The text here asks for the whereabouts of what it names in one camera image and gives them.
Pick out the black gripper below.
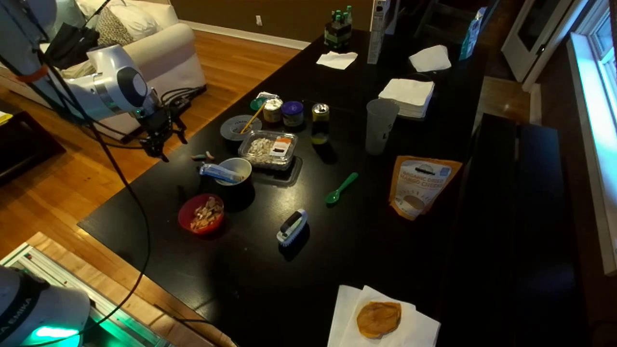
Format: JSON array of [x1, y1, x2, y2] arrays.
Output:
[[135, 101, 193, 163]]

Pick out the red plastic bowl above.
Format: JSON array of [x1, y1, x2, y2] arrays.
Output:
[[176, 191, 228, 238]]

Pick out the white bowl dark contents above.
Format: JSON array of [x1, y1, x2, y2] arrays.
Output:
[[210, 155, 257, 197]]

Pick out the blue white snack packet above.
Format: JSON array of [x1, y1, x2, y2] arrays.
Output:
[[199, 161, 241, 186]]

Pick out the grey plate with utensil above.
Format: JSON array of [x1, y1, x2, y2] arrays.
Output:
[[218, 112, 264, 143]]

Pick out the mixed snacks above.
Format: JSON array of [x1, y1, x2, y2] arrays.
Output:
[[189, 195, 226, 234]]

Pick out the white sofa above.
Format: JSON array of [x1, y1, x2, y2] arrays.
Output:
[[0, 0, 208, 141]]

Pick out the wooden stick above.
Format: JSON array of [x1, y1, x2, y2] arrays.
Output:
[[239, 105, 266, 137]]

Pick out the clear plastic food container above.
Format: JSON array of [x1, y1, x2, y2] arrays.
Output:
[[235, 128, 301, 174]]

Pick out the glass jar pale lid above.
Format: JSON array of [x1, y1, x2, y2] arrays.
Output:
[[260, 97, 285, 126]]

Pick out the dark low table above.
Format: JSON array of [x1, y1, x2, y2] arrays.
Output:
[[0, 109, 68, 186]]

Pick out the white sofa cushion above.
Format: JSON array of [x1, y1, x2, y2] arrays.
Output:
[[75, 0, 183, 47]]

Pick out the jar with blue lid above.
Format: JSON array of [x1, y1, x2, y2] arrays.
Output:
[[280, 99, 307, 130]]

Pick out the small metal can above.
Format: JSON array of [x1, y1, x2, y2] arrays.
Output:
[[311, 101, 334, 147]]

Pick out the green plastic spoon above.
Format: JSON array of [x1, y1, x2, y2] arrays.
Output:
[[324, 170, 361, 209]]

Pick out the white paper napkin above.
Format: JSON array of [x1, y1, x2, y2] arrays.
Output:
[[314, 49, 361, 74], [407, 43, 455, 76]]

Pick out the white napkin stack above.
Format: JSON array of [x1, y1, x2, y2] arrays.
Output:
[[376, 78, 438, 122]]

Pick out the orange white pouch bag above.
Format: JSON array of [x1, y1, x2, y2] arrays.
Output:
[[388, 155, 465, 224]]

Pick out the brown round cookie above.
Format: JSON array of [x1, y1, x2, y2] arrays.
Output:
[[355, 299, 405, 342]]

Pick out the blue bag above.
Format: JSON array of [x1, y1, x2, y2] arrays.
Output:
[[457, 6, 492, 64]]

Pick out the black bench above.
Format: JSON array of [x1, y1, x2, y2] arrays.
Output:
[[442, 114, 588, 347]]

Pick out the white framed glass panel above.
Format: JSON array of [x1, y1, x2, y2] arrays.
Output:
[[500, 0, 590, 93]]

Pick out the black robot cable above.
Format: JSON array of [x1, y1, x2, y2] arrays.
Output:
[[0, 55, 156, 347]]

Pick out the wooden robot mount board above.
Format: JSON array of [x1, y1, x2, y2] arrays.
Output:
[[0, 230, 241, 347]]

